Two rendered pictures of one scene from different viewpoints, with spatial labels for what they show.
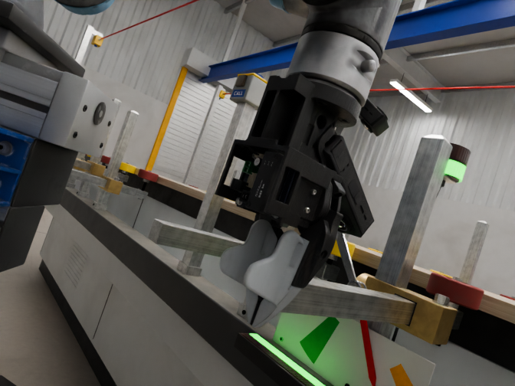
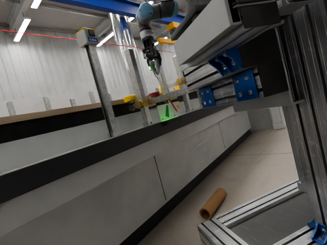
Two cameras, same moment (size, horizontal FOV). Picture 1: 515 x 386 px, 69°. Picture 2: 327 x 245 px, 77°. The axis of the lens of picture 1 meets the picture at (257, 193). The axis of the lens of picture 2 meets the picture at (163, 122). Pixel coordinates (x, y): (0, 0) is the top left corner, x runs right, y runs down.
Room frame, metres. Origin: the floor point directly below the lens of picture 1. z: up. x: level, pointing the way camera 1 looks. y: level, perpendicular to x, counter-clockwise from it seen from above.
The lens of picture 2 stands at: (0.91, 1.14, 0.76)
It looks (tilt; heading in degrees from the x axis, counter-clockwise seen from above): 3 degrees down; 258
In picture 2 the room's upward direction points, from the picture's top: 15 degrees counter-clockwise
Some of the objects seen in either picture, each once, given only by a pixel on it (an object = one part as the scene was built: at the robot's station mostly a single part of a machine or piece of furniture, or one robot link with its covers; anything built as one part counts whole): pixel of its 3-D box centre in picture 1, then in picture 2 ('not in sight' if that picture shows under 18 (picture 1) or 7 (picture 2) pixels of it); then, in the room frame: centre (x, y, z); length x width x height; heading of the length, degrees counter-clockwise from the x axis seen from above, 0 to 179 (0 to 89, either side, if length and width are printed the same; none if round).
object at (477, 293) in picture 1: (447, 311); (155, 99); (0.62, -0.36, 0.85); 0.08 x 0.08 x 0.11
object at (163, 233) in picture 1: (261, 256); (155, 100); (0.68, -0.05, 0.83); 0.43 x 0.03 x 0.04; 131
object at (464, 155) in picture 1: (447, 155); not in sight; (0.59, -0.27, 1.09); 0.06 x 0.06 x 0.02
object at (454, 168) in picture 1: (443, 169); not in sight; (0.59, -0.27, 1.07); 0.06 x 0.06 x 0.02
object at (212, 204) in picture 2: not in sight; (213, 202); (0.43, -0.22, 0.04); 0.30 x 0.08 x 0.08; 41
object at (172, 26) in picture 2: not in sight; (174, 32); (-1.37, -4.83, 2.95); 0.34 x 0.26 x 0.49; 35
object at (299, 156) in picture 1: (294, 158); not in sight; (0.33, -0.02, 0.96); 0.09 x 0.08 x 0.12; 131
